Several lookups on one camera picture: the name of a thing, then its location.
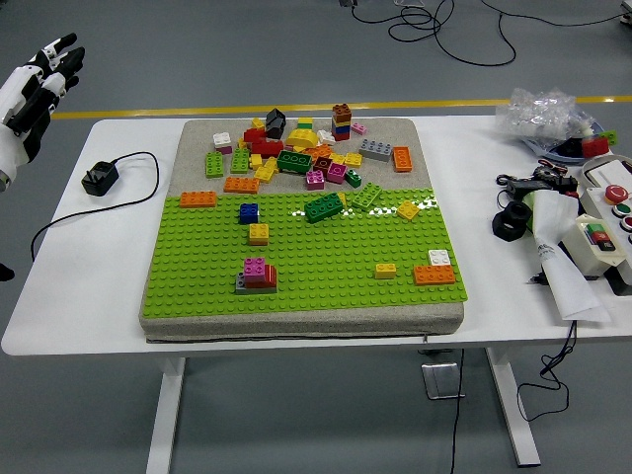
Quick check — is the grey long brick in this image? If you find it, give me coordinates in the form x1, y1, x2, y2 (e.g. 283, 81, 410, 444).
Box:
234, 273, 278, 296
357, 138, 395, 163

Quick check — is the round black part with wires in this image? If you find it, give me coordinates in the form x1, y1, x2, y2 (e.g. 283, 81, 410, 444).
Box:
532, 157, 577, 183

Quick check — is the metal floor plate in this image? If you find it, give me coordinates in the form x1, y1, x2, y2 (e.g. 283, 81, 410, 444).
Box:
420, 362, 466, 400

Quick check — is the black long floor cable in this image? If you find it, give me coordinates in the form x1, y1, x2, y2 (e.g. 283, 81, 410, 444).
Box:
481, 0, 628, 27

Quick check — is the orange long brick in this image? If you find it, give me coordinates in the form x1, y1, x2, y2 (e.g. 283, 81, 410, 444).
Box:
413, 265, 457, 287
223, 176, 262, 195
179, 191, 218, 208
391, 145, 414, 174

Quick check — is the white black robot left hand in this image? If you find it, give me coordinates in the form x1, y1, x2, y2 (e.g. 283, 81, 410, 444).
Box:
0, 33, 86, 194

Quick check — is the black cable under table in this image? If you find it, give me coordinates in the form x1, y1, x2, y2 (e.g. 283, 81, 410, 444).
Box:
449, 348, 466, 474

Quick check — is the small white switch box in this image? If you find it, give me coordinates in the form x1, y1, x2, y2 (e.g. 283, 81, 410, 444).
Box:
560, 214, 627, 277

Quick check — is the yellow long brick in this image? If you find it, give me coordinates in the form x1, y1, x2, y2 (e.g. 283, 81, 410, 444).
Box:
253, 156, 279, 185

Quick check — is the grey-brown cushion mat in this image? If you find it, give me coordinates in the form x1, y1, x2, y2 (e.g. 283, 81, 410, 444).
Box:
137, 117, 465, 345

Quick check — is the white table leg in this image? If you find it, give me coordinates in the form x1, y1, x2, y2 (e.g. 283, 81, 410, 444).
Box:
483, 347, 543, 468
145, 355, 188, 474

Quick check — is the large black hex nut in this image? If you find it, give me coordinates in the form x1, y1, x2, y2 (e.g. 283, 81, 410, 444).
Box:
491, 199, 533, 242

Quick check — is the yellow floor tape line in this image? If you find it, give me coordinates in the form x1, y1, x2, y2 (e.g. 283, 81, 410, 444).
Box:
51, 96, 632, 121

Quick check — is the black plug with cord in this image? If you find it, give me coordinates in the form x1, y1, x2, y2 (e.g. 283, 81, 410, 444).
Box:
30, 150, 161, 262

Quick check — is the dark green long brick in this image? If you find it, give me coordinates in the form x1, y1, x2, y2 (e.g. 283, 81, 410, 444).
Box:
276, 149, 314, 176
303, 193, 346, 224

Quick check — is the light blue bowl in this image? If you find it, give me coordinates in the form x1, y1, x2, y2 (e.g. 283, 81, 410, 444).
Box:
520, 120, 618, 162

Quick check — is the black brick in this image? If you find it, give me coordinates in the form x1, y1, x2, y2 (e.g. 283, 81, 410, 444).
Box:
265, 108, 288, 140

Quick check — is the white control box with buttons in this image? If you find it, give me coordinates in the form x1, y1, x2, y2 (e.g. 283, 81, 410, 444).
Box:
578, 183, 632, 287

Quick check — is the yellow curved brick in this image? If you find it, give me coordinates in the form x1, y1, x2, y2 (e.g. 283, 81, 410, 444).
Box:
284, 127, 320, 149

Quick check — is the black looped floor cable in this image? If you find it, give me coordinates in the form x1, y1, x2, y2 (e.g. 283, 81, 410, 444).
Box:
351, 0, 518, 68

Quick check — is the clear plastic bag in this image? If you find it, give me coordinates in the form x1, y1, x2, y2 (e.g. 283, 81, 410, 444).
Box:
495, 86, 596, 149

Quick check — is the light green plastic part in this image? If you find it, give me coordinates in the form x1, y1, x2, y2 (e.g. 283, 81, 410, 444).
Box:
520, 191, 539, 233

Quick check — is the red rounded brick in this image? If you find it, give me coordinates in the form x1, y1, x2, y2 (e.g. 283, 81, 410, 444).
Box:
245, 265, 277, 290

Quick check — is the white paper bag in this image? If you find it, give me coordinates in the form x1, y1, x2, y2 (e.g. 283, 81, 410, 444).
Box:
530, 190, 613, 325

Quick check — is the black servo motor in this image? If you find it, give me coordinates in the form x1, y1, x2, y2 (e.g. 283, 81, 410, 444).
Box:
551, 173, 580, 197

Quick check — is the black power adapter with cable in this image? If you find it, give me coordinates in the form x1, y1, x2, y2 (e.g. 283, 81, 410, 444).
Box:
495, 172, 555, 211

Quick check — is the green studded baseplate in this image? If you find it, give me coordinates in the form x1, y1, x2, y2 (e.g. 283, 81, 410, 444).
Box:
141, 188, 469, 319

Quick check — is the red long brick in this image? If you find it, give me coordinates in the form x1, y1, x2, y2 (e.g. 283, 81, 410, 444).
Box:
581, 136, 611, 159
249, 139, 285, 159

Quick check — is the black hanging cable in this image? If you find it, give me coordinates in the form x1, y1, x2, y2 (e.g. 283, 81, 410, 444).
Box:
516, 319, 578, 423

